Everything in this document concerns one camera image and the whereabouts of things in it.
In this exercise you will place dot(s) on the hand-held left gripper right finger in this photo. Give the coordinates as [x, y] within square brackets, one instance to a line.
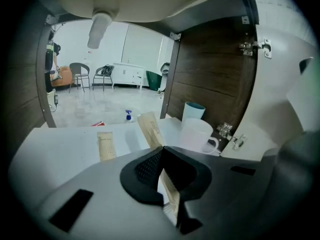
[192, 179]

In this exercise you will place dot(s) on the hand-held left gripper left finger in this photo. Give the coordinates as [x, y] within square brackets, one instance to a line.
[140, 181]

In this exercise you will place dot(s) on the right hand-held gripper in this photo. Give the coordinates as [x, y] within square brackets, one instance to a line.
[307, 99]

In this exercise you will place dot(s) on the vanity cabinet door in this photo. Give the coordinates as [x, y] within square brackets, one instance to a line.
[275, 84]

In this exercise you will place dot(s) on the white paper cup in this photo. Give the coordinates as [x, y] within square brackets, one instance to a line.
[195, 134]

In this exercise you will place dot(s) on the beige sachet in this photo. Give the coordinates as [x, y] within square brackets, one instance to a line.
[106, 146]

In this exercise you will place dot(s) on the small blue bottle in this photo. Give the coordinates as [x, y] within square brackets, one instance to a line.
[128, 116]

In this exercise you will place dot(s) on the light blue cup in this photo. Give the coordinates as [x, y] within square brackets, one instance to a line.
[193, 110]

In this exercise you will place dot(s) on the red packet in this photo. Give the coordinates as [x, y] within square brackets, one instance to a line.
[98, 124]

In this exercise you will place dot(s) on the sink drain pipe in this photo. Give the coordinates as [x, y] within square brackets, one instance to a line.
[98, 31]

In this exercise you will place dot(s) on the white sink basin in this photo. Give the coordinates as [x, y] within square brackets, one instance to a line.
[150, 4]

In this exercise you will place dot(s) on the metal cabinet hinge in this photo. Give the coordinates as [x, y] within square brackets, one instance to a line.
[235, 139]
[260, 46]

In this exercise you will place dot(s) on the dark green bathtub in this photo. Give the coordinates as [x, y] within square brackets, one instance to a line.
[153, 80]

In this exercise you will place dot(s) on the white vanity cabinet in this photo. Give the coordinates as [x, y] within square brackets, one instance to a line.
[125, 74]

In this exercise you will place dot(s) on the dark metal chair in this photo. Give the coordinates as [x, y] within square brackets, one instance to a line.
[98, 77]
[80, 70]

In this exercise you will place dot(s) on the black bag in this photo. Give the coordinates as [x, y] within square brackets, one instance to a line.
[107, 70]

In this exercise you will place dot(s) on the black power adapter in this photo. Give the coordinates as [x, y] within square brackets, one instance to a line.
[56, 99]

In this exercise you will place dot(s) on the orange sofa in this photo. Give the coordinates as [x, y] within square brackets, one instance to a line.
[63, 77]

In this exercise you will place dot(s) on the grey roller blind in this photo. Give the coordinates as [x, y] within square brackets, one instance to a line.
[142, 46]

